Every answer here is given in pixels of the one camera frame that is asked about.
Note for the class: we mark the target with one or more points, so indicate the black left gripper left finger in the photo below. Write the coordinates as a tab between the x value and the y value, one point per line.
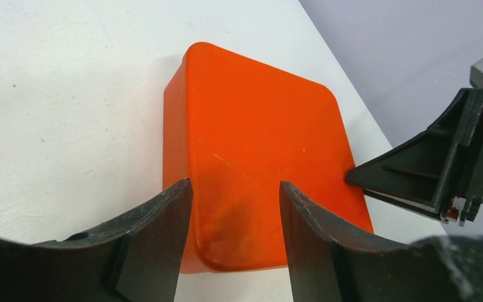
135	256

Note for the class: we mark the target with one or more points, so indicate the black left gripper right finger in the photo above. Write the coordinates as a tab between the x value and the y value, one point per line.
330	259

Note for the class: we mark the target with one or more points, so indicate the orange box lid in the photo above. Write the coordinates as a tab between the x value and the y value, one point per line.
237	128

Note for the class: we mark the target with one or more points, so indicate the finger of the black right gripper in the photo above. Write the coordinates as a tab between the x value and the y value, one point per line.
439	172

